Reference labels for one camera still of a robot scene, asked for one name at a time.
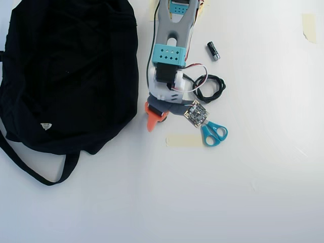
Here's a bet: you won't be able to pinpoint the yellow perforated robot base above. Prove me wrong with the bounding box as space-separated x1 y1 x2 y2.
196 0 211 15

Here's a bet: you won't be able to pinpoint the small black cylindrical battery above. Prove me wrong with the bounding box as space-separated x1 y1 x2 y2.
207 40 221 62

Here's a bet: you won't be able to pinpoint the torn beige masking tape piece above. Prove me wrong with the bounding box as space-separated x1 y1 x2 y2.
301 13 317 43

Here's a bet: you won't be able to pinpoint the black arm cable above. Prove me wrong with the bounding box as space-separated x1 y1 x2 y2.
145 0 162 86

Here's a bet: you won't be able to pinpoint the wide beige masking tape strip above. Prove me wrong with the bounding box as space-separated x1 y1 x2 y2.
166 134 204 148

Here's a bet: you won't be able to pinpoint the square camera circuit board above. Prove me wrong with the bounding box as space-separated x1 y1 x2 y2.
183 99 211 129

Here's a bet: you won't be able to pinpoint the white red servo wires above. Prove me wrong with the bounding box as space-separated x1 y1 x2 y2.
171 62 210 93

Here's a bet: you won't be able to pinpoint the blue handled scissors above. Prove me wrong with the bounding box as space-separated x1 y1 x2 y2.
200 120 229 147

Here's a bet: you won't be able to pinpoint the black fabric bag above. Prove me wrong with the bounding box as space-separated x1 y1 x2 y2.
0 0 140 187

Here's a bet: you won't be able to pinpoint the narrow beige masking tape strip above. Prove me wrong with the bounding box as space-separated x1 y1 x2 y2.
148 0 159 22

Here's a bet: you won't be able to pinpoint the black coiled cable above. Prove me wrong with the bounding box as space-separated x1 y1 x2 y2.
182 72 227 104

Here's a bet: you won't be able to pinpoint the blue-grey gripper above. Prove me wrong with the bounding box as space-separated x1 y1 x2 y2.
144 93 193 133

